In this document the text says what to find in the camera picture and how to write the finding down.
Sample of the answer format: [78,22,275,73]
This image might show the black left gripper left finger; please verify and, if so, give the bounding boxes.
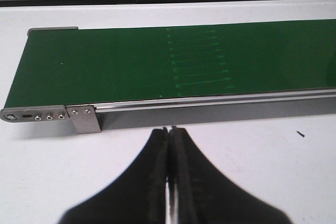
[60,128,168,223]

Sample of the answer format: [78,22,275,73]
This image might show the green conveyor belt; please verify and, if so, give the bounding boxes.
[5,19,335,108]

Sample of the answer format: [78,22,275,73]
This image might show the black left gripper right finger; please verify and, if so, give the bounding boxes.
[169,127,289,223]

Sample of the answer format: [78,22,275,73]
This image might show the far left conveyor end plate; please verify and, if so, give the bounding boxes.
[27,26,79,36]

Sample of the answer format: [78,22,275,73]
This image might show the aluminium conveyor frame rail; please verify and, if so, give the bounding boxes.
[93,89,335,113]

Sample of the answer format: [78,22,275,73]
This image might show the grey conveyor end plate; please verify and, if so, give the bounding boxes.
[1,105,69,123]

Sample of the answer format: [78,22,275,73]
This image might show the left metal support bracket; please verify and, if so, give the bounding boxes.
[66,105,101,134]

